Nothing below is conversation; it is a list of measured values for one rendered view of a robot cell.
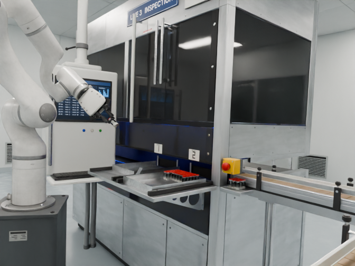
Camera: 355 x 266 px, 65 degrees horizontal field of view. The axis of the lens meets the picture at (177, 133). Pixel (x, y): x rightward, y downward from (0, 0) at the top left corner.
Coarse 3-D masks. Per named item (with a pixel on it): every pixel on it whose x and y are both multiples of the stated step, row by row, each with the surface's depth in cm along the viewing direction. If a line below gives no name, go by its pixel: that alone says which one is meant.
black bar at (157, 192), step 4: (192, 184) 138; (196, 184) 139; (200, 184) 141; (204, 184) 143; (208, 184) 145; (164, 188) 128; (168, 188) 128; (172, 188) 129; (176, 188) 131; (180, 188) 132; (184, 188) 134; (188, 188) 136; (148, 192) 122; (152, 192) 122; (156, 192) 123; (160, 192) 125; (164, 192) 126; (168, 192) 128
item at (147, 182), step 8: (128, 176) 146; (136, 176) 149; (144, 176) 152; (152, 176) 155; (160, 176) 159; (128, 184) 140; (136, 184) 134; (144, 184) 129; (152, 184) 142; (160, 184) 143; (168, 184) 130; (176, 184) 133; (184, 184) 136
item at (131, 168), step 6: (138, 162) 189; (144, 162) 192; (150, 162) 195; (114, 168) 175; (120, 168) 169; (126, 168) 182; (132, 168) 183; (138, 168) 184; (144, 168) 185; (150, 168) 186; (156, 168) 187; (162, 168) 170; (168, 168) 173; (174, 168) 176; (126, 174) 164; (132, 174) 159
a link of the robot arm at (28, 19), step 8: (8, 0) 96; (16, 0) 98; (24, 0) 100; (8, 8) 97; (16, 8) 98; (24, 8) 100; (32, 8) 103; (8, 16) 99; (16, 16) 101; (24, 16) 101; (32, 16) 103; (40, 16) 106; (24, 24) 103; (32, 24) 104; (40, 24) 106; (24, 32) 106
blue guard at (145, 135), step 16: (128, 128) 212; (144, 128) 196; (160, 128) 182; (176, 128) 169; (192, 128) 158; (208, 128) 149; (128, 144) 212; (144, 144) 196; (176, 144) 169; (192, 144) 158; (208, 144) 149; (208, 160) 149
